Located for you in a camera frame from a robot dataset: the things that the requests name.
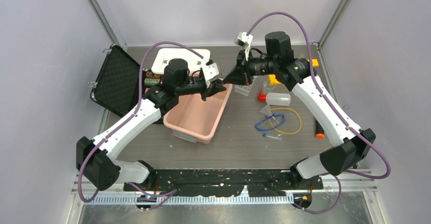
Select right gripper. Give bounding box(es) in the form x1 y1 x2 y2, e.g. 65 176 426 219
224 49 278 86

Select clear tube rack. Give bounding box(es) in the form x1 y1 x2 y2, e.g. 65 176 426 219
234 83 254 97

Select small glass beaker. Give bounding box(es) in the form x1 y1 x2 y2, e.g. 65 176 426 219
262 80 275 93

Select yellow test tube rack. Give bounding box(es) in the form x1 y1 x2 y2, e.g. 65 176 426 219
268 59 319 85

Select white wash bottle red cap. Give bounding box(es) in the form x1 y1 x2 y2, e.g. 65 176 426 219
257 91 291 107

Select blue safety glasses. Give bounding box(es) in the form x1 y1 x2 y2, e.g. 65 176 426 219
254 114 286 132

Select blue capped test tube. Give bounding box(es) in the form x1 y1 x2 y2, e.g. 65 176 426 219
262 133 282 141

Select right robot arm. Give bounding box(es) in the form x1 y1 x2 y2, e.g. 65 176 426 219
224 31 376 189

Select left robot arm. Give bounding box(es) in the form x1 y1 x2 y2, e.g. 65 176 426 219
76 58 226 191

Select white bin lid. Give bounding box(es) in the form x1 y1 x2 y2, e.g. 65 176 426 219
150 48 211 76

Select pink plastic bin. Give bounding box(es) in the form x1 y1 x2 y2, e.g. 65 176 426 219
163 84 233 144

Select clear plastic funnel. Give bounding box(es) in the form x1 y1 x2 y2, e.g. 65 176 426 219
260 104 273 117

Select yellow rubber tube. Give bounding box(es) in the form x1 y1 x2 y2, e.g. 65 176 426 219
271 107 302 136

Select black poker chip case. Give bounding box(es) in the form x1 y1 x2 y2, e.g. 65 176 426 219
89 45 169 125

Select black flashlight orange end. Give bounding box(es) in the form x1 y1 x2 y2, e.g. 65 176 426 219
315 118 325 139

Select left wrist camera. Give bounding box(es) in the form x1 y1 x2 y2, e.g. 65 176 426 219
201 59 222 82

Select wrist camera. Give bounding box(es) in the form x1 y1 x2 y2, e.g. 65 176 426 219
201 59 222 82
234 32 253 61

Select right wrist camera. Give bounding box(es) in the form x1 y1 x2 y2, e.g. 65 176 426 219
234 32 253 61

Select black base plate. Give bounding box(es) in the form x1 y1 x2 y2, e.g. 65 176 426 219
137 169 323 197

